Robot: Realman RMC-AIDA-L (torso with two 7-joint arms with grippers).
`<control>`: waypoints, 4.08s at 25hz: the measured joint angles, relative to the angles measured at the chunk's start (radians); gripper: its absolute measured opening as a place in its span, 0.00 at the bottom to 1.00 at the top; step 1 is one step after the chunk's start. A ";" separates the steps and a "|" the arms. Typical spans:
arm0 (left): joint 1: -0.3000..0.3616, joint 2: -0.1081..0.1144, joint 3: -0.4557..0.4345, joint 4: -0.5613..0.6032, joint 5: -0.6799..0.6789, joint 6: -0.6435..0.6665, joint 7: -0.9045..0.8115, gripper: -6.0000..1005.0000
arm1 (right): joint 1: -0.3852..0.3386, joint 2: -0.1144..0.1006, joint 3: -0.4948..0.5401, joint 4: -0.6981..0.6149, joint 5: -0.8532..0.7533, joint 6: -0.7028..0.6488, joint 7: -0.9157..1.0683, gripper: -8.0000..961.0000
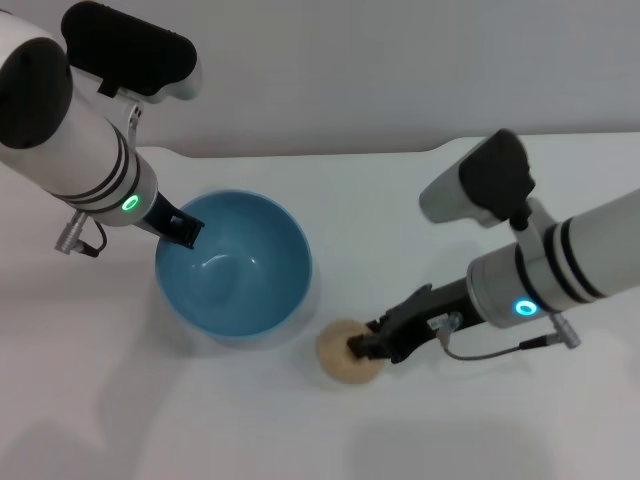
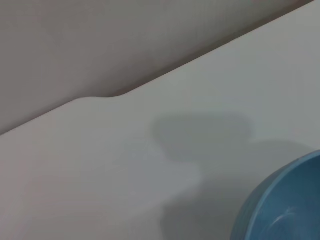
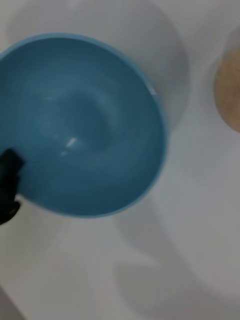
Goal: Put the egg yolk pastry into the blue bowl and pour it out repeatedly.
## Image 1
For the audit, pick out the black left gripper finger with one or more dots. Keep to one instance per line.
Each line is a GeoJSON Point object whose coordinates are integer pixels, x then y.
{"type": "Point", "coordinates": [187, 231]}

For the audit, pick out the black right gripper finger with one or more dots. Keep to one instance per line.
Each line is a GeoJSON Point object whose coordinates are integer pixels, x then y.
{"type": "Point", "coordinates": [367, 347]}
{"type": "Point", "coordinates": [382, 322]}

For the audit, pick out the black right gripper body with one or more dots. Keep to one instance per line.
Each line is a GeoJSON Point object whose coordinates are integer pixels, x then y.
{"type": "Point", "coordinates": [435, 315]}

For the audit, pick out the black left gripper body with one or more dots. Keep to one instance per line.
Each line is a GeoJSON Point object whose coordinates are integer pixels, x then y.
{"type": "Point", "coordinates": [162, 217]}

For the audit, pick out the beige egg yolk pastry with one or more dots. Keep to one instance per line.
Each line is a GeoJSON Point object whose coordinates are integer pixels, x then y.
{"type": "Point", "coordinates": [340, 365]}

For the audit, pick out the blue bowl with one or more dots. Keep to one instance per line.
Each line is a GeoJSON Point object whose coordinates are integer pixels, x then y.
{"type": "Point", "coordinates": [240, 290]}

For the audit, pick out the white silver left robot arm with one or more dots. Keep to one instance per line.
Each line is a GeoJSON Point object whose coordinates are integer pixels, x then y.
{"type": "Point", "coordinates": [65, 135]}

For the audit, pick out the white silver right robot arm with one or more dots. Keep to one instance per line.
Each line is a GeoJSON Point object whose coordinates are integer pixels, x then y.
{"type": "Point", "coordinates": [565, 260]}

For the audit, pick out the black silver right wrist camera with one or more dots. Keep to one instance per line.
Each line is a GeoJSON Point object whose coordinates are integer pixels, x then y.
{"type": "Point", "coordinates": [480, 185]}

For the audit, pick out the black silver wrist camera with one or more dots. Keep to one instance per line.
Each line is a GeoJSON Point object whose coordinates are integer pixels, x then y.
{"type": "Point", "coordinates": [480, 185]}
{"type": "Point", "coordinates": [130, 50]}

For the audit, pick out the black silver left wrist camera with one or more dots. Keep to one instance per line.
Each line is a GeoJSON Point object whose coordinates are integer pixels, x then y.
{"type": "Point", "coordinates": [130, 50]}

